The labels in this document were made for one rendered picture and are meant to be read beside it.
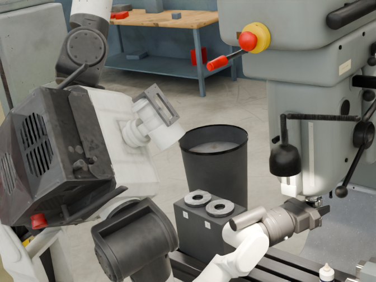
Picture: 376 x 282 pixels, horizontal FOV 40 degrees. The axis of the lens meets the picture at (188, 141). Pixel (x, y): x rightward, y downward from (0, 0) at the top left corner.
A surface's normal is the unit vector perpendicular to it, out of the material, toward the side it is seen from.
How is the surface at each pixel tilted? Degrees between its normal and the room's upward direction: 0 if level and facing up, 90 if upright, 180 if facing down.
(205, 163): 94
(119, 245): 29
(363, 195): 63
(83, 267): 0
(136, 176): 58
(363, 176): 90
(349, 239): 45
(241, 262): 82
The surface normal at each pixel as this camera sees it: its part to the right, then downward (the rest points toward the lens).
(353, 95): 0.76, 0.18
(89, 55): 0.24, -0.11
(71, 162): 0.73, -0.44
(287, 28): -0.56, 0.39
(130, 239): 0.05, -0.63
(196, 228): -0.72, 0.35
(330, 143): 0.18, 0.37
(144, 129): -0.36, 0.40
